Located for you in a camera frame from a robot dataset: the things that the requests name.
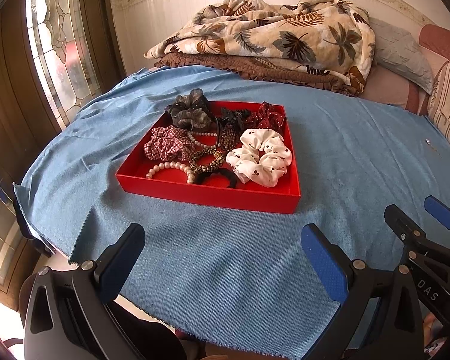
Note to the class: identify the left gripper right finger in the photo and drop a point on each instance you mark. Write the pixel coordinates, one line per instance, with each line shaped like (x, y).
(378, 315)

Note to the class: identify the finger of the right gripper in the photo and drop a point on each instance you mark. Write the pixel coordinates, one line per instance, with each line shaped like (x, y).
(412, 236)
(438, 210)

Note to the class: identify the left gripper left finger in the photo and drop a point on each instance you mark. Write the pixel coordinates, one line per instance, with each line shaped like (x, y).
(68, 314)

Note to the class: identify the black hair claw clip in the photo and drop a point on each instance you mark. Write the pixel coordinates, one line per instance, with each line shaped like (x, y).
(234, 119)

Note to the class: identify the white dotted scrunchie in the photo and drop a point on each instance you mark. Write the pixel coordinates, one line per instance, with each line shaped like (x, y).
(263, 157)

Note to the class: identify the light blue cloth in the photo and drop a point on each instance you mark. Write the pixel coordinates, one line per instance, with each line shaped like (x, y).
(239, 278)

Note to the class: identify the grey pillow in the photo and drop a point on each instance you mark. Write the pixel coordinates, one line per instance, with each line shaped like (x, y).
(397, 51)

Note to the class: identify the red tray box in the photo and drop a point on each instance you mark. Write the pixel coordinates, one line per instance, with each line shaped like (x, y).
(214, 191)

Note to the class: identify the dark red dotted scrunchie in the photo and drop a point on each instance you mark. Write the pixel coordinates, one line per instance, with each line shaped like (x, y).
(267, 116)

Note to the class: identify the red plaid scrunchie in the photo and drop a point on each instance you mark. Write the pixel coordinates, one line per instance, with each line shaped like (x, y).
(168, 144)

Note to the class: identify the leaf pattern blanket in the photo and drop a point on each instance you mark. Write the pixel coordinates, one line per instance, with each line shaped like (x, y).
(324, 44)

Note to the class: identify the grey black scrunchie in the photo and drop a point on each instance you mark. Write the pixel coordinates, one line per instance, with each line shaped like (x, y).
(191, 111)

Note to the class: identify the stained glass door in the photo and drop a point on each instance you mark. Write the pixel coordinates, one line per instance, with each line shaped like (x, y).
(55, 57)

